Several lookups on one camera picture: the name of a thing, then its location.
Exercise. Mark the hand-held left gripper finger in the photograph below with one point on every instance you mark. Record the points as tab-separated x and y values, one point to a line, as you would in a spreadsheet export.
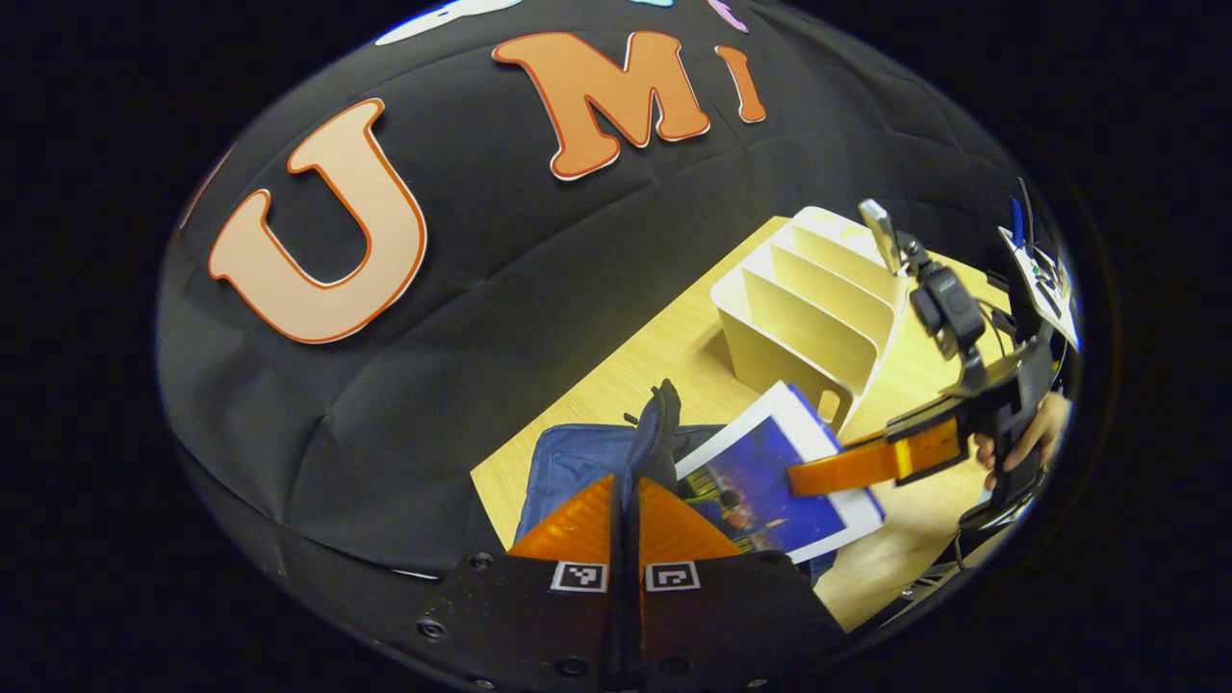
617	597
635	597

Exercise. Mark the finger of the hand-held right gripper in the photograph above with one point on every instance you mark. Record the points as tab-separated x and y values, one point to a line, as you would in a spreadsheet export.
847	467

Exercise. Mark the blue cover book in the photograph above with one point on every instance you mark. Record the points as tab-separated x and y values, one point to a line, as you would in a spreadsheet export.
760	481

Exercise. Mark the blue schoolbag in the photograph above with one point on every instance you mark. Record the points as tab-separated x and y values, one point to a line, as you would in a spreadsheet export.
577	462

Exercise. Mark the cream bookshelf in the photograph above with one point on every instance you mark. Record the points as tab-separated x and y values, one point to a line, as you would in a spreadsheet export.
799	318

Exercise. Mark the white printed panel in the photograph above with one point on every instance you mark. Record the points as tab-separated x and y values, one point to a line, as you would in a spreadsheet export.
1044	289

